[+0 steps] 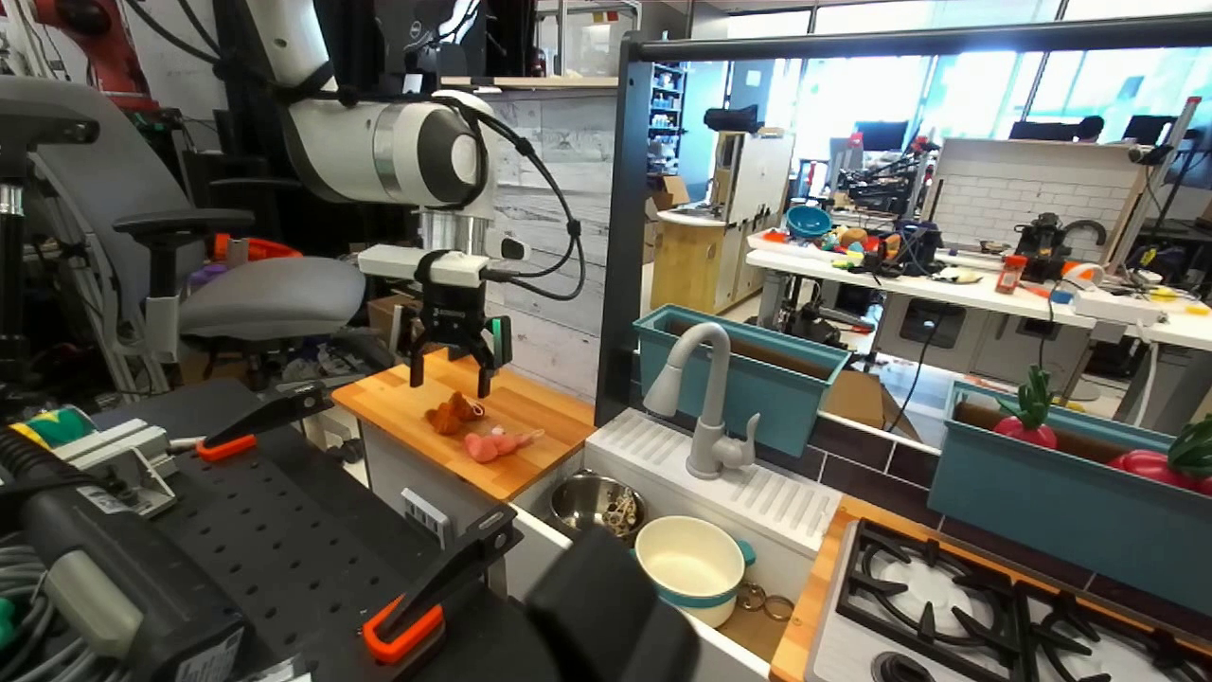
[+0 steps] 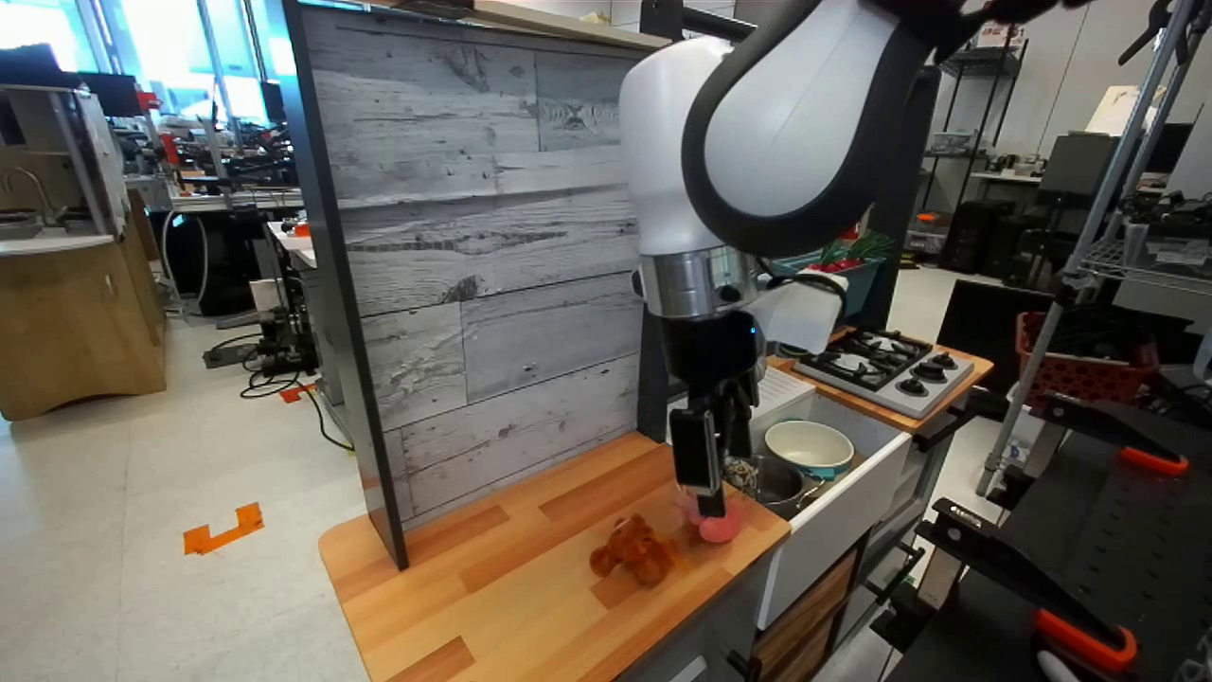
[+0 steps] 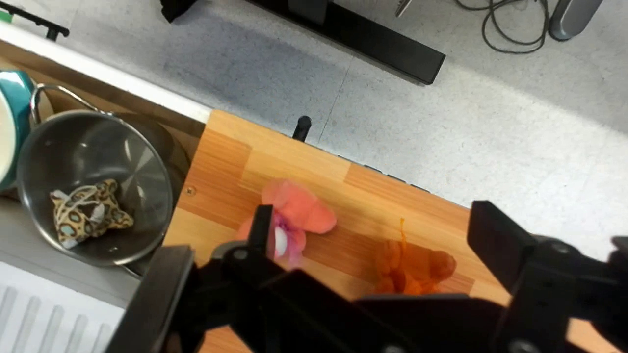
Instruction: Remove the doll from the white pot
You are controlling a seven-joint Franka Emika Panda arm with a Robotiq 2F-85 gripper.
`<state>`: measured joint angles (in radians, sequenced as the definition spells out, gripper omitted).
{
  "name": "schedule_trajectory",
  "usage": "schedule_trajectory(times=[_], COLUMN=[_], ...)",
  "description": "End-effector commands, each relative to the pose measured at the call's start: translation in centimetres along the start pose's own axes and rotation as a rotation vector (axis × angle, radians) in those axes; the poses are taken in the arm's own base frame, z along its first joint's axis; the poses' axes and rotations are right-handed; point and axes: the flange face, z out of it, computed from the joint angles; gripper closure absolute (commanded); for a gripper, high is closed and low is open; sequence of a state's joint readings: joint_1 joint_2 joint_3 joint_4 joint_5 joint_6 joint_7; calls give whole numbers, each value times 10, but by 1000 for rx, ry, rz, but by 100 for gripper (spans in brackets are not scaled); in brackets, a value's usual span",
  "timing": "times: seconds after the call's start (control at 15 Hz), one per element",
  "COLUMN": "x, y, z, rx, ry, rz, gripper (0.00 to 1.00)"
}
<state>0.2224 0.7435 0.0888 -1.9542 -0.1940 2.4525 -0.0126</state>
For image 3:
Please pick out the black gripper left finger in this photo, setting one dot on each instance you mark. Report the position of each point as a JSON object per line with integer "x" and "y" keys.
{"x": 197, "y": 307}

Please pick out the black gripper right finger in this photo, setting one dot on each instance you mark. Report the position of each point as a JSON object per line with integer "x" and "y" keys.
{"x": 562, "y": 295}

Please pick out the orange plush doll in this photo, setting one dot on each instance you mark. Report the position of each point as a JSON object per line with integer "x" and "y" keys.
{"x": 418, "y": 265}

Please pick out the stainless steel pot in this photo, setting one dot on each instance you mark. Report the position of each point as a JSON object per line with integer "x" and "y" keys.
{"x": 99, "y": 150}

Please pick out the pink plush toy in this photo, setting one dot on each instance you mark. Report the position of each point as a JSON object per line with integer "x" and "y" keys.
{"x": 301, "y": 208}

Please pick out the beige patterned plush toy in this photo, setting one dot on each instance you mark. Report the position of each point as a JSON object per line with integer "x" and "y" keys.
{"x": 89, "y": 212}

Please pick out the white toy kitchen sink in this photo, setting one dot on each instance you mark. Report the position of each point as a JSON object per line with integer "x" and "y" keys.
{"x": 40, "y": 307}

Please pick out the wooden kitchen counter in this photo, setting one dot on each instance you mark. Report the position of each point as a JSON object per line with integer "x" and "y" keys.
{"x": 365, "y": 189}

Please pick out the black drawer knob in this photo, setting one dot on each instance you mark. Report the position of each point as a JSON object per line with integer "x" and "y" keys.
{"x": 301, "y": 128}

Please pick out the grey stand foot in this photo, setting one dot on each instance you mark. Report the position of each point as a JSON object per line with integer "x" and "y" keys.
{"x": 571, "y": 16}

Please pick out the black stand foot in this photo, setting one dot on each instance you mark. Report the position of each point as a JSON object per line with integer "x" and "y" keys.
{"x": 365, "y": 40}

